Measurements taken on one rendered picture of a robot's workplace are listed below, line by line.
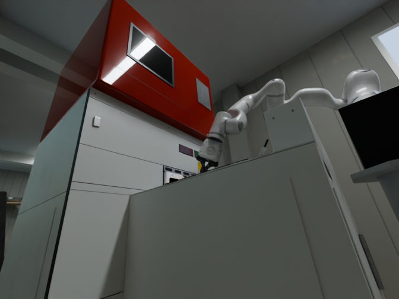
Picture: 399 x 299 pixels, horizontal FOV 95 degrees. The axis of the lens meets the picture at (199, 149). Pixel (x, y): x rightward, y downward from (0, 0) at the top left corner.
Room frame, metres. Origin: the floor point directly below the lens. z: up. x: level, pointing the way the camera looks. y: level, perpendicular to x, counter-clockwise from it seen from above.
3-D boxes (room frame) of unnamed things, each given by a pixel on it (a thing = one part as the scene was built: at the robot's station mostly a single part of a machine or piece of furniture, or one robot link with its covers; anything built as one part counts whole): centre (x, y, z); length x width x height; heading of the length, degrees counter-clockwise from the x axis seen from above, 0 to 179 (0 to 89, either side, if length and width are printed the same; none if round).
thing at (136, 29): (1.06, 0.41, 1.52); 0.81 x 0.75 x 0.60; 143
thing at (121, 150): (0.87, 0.16, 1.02); 0.81 x 0.03 x 0.40; 143
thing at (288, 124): (0.62, -0.38, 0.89); 0.55 x 0.09 x 0.14; 143
